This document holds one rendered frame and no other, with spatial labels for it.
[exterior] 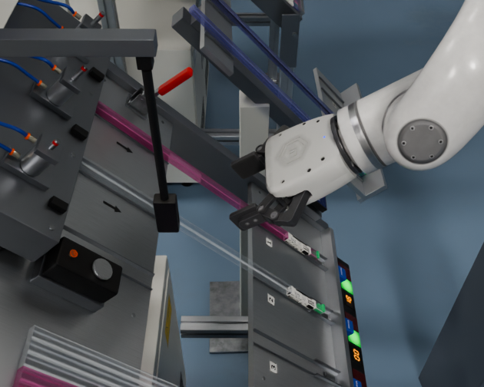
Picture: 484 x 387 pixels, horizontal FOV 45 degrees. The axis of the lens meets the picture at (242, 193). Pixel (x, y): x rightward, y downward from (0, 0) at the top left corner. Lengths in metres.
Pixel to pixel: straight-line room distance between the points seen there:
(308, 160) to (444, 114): 0.18
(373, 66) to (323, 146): 2.18
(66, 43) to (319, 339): 0.66
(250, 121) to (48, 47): 0.80
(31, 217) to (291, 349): 0.46
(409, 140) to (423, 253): 1.51
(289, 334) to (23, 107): 0.50
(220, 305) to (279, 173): 1.20
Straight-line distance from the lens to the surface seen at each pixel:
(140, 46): 0.45
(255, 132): 1.24
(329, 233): 1.11
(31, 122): 0.66
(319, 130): 0.71
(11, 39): 0.47
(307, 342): 0.94
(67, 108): 0.69
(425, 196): 2.27
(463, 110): 0.58
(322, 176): 0.68
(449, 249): 2.13
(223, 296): 1.89
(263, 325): 0.86
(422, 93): 0.58
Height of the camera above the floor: 1.59
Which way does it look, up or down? 47 degrees down
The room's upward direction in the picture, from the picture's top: straight up
